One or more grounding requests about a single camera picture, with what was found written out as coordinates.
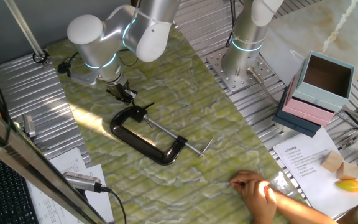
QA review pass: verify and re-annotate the wooden block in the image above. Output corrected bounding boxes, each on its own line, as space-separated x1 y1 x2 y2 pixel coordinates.
321 150 344 174
336 161 358 181

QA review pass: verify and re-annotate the beige marble pattern sheet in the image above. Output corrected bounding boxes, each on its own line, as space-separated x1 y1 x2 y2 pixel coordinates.
259 0 358 86

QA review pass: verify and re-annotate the person right hand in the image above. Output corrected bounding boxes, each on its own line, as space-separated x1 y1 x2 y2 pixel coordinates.
229 170 278 224

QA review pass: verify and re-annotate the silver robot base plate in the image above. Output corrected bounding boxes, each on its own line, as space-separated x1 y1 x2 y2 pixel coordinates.
206 46 276 93

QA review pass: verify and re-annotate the grey hose with metal connector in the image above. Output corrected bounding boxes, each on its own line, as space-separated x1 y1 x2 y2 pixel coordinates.
246 67 281 106

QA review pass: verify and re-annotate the black base cable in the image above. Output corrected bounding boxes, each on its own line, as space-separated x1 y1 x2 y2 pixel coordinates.
226 0 236 49

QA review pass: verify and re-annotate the black camera cable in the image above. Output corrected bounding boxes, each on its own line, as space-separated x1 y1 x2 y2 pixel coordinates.
99 185 127 224

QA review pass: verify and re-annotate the black C-clamp with steel screw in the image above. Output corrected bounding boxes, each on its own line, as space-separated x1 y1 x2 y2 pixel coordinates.
109 105 214 166

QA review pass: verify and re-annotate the yellow toy mango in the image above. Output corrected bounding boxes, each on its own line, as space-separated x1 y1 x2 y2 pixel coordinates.
335 179 358 193

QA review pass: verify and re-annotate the grey metal brace bar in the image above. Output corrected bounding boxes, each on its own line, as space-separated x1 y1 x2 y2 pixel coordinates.
336 107 358 138

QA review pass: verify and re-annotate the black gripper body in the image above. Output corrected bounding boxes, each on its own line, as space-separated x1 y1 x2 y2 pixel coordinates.
106 80 132 101

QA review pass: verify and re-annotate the small silver device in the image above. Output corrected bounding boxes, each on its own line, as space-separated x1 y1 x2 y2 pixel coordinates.
22 114 37 138

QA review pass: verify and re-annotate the aluminium pole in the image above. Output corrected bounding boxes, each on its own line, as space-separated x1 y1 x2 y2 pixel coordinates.
3 0 48 62

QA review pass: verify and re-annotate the light blue open box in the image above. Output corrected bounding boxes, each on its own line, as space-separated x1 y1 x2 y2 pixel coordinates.
292 50 356 113

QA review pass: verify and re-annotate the silver ribbed camera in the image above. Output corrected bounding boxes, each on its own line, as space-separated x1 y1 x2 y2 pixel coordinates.
62 171 103 194

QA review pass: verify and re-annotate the green marble pattern mat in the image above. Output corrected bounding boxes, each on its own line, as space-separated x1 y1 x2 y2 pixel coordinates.
47 26 307 224

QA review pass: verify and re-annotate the black keyboard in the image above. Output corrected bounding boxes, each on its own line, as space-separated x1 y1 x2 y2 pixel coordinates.
0 150 40 224

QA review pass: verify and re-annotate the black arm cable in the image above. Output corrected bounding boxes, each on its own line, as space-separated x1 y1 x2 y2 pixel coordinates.
117 49 140 68

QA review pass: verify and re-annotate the printed table paper sheet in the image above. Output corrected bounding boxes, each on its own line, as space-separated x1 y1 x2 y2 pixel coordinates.
25 164 115 224

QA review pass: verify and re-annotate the black pole base ring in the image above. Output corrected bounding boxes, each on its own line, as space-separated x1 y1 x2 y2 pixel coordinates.
32 49 50 66

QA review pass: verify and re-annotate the person right forearm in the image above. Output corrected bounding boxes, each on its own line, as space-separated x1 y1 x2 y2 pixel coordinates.
270 189 338 224

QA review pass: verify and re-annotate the white instruction paper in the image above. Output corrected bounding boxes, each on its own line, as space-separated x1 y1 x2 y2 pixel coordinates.
272 127 358 218

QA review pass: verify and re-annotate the silver wrist camera with plug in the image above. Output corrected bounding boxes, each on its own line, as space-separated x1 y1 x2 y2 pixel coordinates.
57 60 99 86

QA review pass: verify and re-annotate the metal frame beam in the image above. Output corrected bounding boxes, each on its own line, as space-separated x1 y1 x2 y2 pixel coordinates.
0 86 108 224

